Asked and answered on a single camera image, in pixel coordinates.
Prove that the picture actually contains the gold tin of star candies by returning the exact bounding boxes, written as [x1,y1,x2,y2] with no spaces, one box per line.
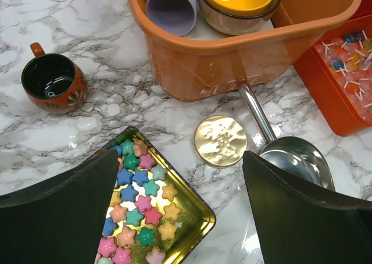
[95,126,216,263]

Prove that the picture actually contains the steel candy scoop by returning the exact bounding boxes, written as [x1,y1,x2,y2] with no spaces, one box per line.
[239,84,335,191]

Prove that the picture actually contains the white plate in bin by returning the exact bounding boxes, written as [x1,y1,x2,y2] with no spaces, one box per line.
[185,12,277,41]

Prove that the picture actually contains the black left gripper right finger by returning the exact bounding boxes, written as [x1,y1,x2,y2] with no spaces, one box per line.
[242,151,371,263]

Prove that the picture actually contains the brown patterned ceramic mug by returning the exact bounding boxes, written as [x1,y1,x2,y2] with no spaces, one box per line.
[21,42,88,115]

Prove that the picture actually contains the orange plastic bin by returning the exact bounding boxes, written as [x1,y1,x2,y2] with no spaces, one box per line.
[127,0,362,102]

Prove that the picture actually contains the orange tray of clear lollipops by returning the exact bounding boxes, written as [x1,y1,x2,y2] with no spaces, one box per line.
[295,15,371,136]

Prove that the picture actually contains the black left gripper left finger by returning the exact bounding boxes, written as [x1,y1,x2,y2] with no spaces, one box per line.
[1,150,119,263]

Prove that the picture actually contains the lavender plastic cup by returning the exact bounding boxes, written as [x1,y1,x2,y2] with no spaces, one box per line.
[146,0,197,36]

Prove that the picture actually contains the gold round jar lid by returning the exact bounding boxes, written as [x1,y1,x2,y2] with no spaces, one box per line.
[193,115,248,168]

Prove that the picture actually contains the yellow bowl with dark rim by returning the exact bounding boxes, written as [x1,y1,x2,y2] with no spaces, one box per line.
[198,0,281,35]

